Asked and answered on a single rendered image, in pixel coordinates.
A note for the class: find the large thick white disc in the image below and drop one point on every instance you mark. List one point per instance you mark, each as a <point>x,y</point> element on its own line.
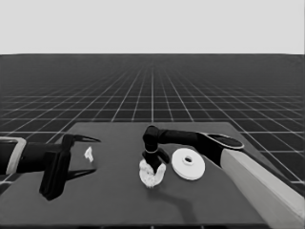
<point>181,165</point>

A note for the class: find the white round carrier with pins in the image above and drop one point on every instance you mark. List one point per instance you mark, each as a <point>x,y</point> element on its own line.
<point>158,180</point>

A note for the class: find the small white T-shaped piece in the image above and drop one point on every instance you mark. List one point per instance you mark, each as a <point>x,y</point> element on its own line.
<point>89,155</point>

